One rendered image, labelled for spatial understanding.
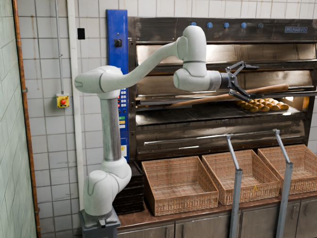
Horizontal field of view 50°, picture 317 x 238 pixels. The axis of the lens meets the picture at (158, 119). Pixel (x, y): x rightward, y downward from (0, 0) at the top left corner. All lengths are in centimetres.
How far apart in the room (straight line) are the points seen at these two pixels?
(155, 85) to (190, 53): 142
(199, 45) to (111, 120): 71
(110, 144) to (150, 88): 103
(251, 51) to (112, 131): 174
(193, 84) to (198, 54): 13
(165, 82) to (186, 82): 145
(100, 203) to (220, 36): 184
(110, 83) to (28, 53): 117
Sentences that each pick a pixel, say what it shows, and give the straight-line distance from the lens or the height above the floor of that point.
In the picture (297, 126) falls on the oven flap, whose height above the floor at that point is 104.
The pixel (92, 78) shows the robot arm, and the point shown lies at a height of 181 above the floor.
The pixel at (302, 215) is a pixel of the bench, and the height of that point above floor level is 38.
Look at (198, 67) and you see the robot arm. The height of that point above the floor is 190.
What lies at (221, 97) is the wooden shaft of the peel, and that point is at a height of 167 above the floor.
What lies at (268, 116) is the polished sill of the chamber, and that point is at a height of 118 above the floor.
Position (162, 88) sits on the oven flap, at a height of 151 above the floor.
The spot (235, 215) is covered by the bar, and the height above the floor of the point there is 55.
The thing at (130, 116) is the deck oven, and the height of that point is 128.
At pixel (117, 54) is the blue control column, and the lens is 275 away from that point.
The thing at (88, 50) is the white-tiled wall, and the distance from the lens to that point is 275.
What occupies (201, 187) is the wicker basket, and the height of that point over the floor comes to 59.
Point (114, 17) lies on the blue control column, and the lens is 273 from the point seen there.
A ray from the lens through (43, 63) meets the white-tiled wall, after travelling 275.
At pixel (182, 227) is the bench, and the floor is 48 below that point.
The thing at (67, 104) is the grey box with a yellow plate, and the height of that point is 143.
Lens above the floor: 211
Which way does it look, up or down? 17 degrees down
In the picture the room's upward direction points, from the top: 1 degrees clockwise
